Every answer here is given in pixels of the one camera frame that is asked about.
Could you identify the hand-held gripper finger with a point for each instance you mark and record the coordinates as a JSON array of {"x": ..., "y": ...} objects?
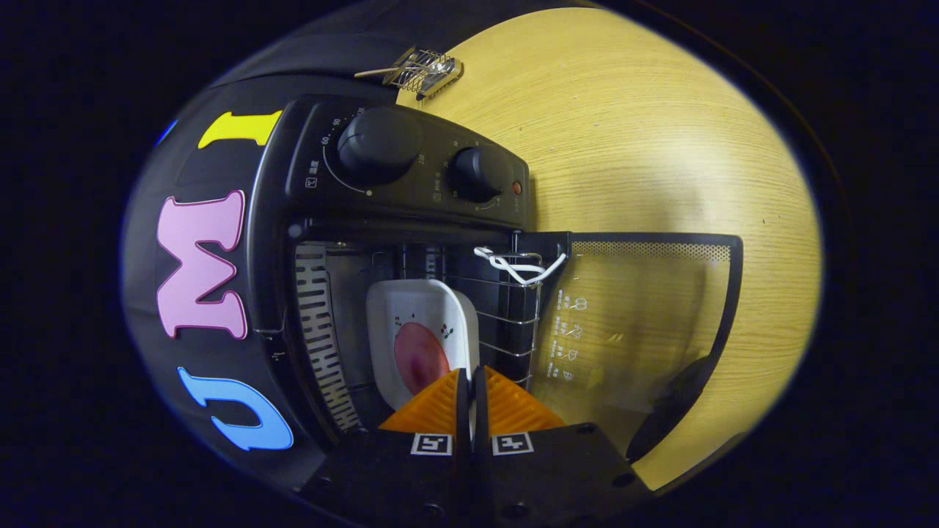
[
  {"x": 480, "y": 411},
  {"x": 462, "y": 411}
]

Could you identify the red round food slice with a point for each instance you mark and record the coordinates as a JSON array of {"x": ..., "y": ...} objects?
[{"x": 418, "y": 356}]

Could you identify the white rectangular dish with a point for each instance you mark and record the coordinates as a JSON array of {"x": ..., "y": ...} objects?
[{"x": 418, "y": 304}]

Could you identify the black toaster oven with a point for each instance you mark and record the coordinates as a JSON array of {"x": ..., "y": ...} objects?
[{"x": 411, "y": 176}]

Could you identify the wooden stick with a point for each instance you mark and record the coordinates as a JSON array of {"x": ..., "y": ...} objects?
[{"x": 374, "y": 72}]

